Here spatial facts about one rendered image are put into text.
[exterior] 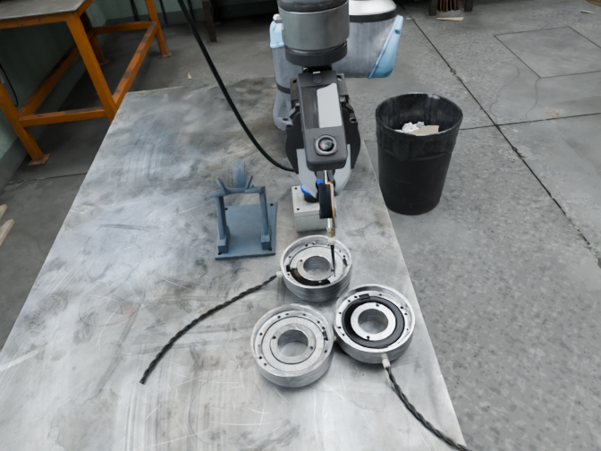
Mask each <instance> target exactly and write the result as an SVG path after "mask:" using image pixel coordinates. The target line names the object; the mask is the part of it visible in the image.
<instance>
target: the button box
mask: <svg viewBox="0 0 601 451"><path fill-rule="evenodd" d="M292 199H293V208H294V216H295V224H296V230H297V232H304V231H312V230H319V229H327V227H326V220H325V219H319V199H318V198H314V197H310V196H309V195H306V194H304V193H302V192H301V187H300V186H293V187H292Z"/></svg>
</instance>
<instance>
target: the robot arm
mask: <svg viewBox="0 0 601 451"><path fill-rule="evenodd" d="M277 4H278V10H279V13H277V14H275V15H274V20H273V22H272V23H271V26H270V38H271V43H270V46H271V47H272V53H273V60H274V67H275V79H276V87H277V92H276V96H275V104H274V109H273V117H274V122H275V125H276V126H277V127H278V128H279V129H281V130H282V131H285V132H286V136H285V151H286V155H287V157H288V159H289V161H290V163H291V165H292V167H293V169H294V171H295V173H296V175H297V176H298V177H299V178H300V181H301V183H302V184H303V185H304V187H305V188H306V190H307V191H308V192H309V193H310V194H311V195H312V196H313V197H314V198H318V190H317V188H318V185H317V172H318V171H326V170H333V177H334V182H333V185H334V195H335V197H336V196H338V195H339V194H340V192H341V191H342V190H343V188H344V186H345V185H346V184H347V182H348V180H349V178H350V175H351V171H352V169H353V168H354V166H355V163H356V160H357V158H358V155H359V153H360V133H359V129H358V119H357V118H352V119H351V118H350V114H351V113H352V111H353V110H352V106H351V105H349V101H348V99H349V93H348V90H347V86H346V82H345V79H344V78H368V80H370V79H371V78H386V77H388V76H389V75H390V74H391V73H392V71H393V69H394V62H395V57H396V53H397V49H398V45H399V40H400V35H401V30H402V21H403V17H402V16H400V15H396V4H395V3H394V2H393V0H277ZM337 78H339V79H341V80H337Z"/></svg>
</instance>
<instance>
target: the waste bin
mask: <svg viewBox="0 0 601 451"><path fill-rule="evenodd" d="M375 118H376V136H377V151H378V172H379V187H380V190H381V192H382V195H383V198H384V201H385V205H386V206H387V207H388V208H389V209H391V210H393V211H395V212H398V213H402V214H407V215H417V214H422V213H426V212H429V211H430V210H432V209H433V208H435V207H436V206H437V205H438V203H439V201H440V199H441V195H442V191H443V188H444V182H445V178H446V175H447V171H448V167H449V165H450V161H451V157H452V153H453V149H454V147H455V144H456V140H457V137H458V133H459V130H460V126H461V123H462V119H463V113H462V110H461V109H460V107H459V106H457V105H456V104H455V103H454V102H452V100H450V99H448V98H445V97H443V96H439V95H436V94H431V93H424V92H411V93H403V94H399V95H395V96H392V97H390V98H387V99H386V100H384V101H382V102H381V103H380V104H379V105H378V106H377V109H376V112H375ZM418 122H424V124H425V126H428V125H439V127H438V132H437V133H430V134H411V133H405V132H398V131H396V130H402V127H403V126H404V125H405V124H407V123H412V124H417V123H418Z"/></svg>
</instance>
